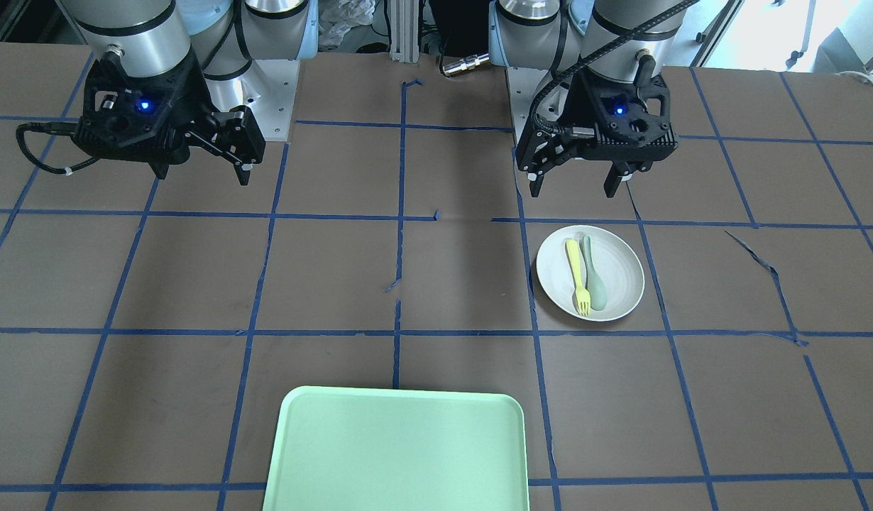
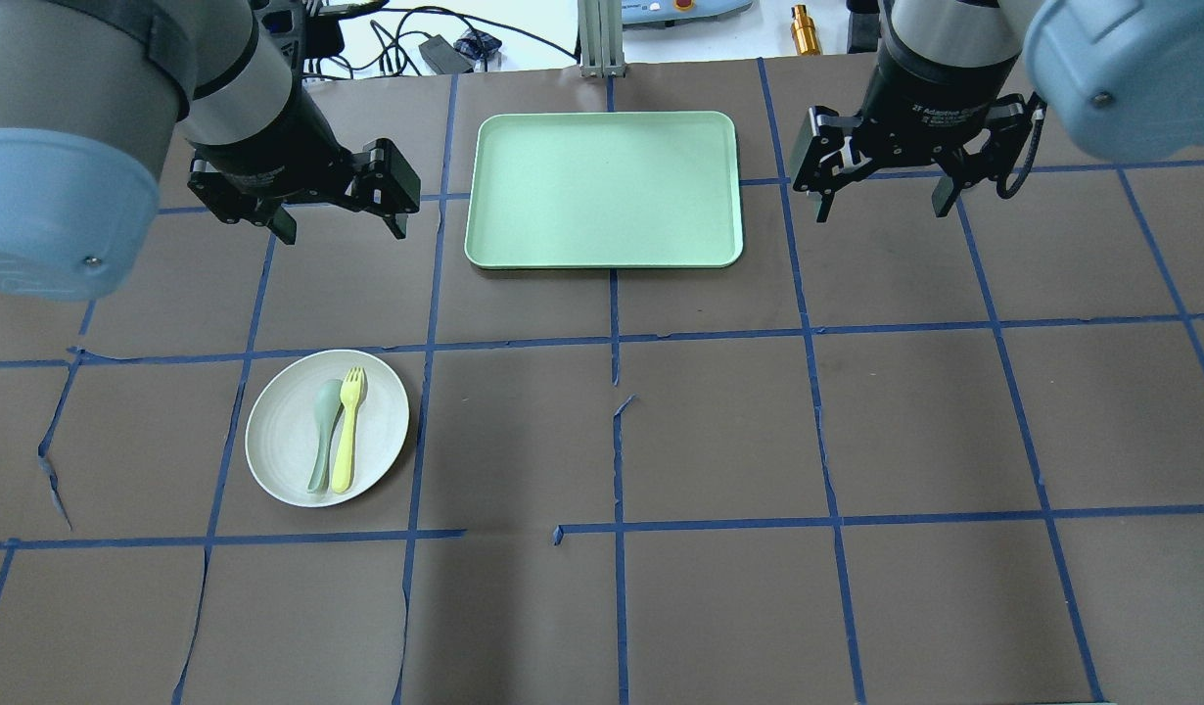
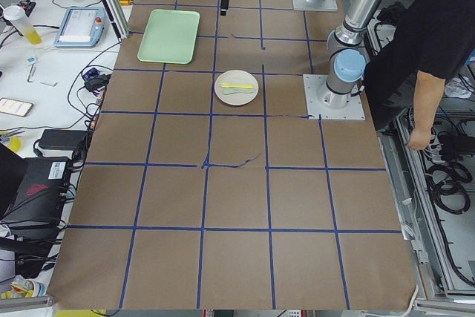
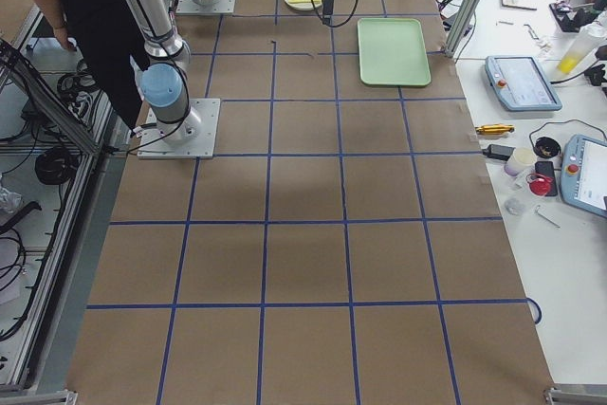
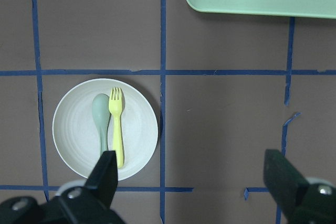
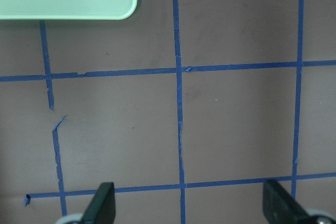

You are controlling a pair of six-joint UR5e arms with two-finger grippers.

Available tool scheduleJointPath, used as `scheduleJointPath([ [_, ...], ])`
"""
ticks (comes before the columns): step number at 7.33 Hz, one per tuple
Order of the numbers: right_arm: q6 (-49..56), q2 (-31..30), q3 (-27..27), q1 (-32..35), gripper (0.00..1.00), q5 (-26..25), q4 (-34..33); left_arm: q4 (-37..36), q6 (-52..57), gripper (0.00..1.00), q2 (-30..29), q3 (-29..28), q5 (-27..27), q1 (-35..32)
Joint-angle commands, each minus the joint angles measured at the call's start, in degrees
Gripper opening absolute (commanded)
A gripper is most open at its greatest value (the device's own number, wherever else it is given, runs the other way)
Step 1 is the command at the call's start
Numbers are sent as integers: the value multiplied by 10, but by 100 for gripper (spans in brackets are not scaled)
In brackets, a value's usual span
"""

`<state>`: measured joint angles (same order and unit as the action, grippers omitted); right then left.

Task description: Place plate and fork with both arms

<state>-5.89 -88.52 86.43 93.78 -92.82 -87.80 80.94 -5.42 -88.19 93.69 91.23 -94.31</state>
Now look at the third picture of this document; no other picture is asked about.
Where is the yellow plastic fork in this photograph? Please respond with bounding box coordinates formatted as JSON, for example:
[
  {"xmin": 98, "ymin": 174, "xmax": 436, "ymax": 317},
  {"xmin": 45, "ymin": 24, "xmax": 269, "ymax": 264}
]
[{"xmin": 220, "ymin": 82, "xmax": 255, "ymax": 90}]

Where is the person's hand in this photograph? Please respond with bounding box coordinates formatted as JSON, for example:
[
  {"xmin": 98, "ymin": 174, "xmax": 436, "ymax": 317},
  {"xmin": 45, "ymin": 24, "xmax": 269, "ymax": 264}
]
[{"xmin": 406, "ymin": 128, "xmax": 431, "ymax": 151}]

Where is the green plastic tray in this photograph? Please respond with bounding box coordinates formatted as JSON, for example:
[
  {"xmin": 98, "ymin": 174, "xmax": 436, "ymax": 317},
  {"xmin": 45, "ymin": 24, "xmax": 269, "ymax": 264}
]
[{"xmin": 137, "ymin": 9, "xmax": 200, "ymax": 65}]

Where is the green plastic spoon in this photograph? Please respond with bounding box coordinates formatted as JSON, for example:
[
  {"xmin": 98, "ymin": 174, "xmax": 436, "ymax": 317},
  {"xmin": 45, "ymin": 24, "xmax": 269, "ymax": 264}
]
[{"xmin": 221, "ymin": 88, "xmax": 255, "ymax": 95}]

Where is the near teach pendant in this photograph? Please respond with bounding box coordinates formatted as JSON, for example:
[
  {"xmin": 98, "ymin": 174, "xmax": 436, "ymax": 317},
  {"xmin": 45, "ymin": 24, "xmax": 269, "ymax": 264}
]
[{"xmin": 53, "ymin": 7, "xmax": 107, "ymax": 48}]

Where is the cup with yellow drink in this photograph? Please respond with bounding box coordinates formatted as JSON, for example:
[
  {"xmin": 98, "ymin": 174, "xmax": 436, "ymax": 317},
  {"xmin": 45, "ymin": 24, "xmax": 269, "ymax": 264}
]
[{"xmin": 3, "ymin": 5, "xmax": 42, "ymax": 45}]

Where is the person in black clothes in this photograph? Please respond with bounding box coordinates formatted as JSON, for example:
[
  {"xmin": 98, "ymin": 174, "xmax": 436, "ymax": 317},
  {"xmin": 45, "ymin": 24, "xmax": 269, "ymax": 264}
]
[{"xmin": 364, "ymin": 0, "xmax": 474, "ymax": 130}]

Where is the black power adapter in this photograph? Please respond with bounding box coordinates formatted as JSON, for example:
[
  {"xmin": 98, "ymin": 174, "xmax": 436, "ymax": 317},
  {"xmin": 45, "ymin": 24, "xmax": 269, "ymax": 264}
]
[{"xmin": 33, "ymin": 129, "xmax": 87, "ymax": 157}]

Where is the smartphone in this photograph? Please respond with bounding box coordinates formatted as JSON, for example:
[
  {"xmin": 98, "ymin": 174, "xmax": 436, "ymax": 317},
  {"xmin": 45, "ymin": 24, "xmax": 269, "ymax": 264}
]
[{"xmin": 0, "ymin": 97, "xmax": 33, "ymax": 117}]

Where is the black computer box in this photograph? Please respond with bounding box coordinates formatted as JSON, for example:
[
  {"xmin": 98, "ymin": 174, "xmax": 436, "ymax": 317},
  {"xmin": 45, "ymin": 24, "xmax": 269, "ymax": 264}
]
[{"xmin": 1, "ymin": 157, "xmax": 72, "ymax": 226}]

